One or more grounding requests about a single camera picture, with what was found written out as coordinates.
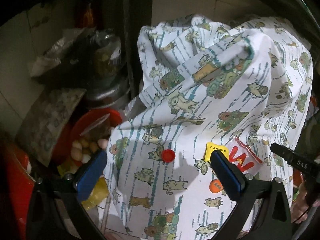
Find white red W paper bag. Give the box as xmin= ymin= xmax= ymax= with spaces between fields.
xmin=226 ymin=137 xmax=263 ymax=176

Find red bottle cap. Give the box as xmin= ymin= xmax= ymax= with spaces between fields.
xmin=161 ymin=149 xmax=176 ymax=163

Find white cat-print cloth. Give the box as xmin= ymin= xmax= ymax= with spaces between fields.
xmin=101 ymin=15 xmax=313 ymax=239

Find orange bottle cap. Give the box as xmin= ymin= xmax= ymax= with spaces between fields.
xmin=209 ymin=179 xmax=223 ymax=193

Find yellow snack packet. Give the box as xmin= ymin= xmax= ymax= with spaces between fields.
xmin=203 ymin=141 xmax=230 ymax=164

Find glass jar with lid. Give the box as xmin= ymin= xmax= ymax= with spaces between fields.
xmin=91 ymin=29 xmax=121 ymax=79

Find red plastic basin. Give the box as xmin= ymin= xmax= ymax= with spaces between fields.
xmin=50 ymin=108 xmax=123 ymax=166

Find yellow plastic bag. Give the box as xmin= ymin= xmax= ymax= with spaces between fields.
xmin=81 ymin=177 xmax=109 ymax=211

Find red cardboard box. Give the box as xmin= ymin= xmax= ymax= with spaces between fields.
xmin=4 ymin=142 xmax=35 ymax=239

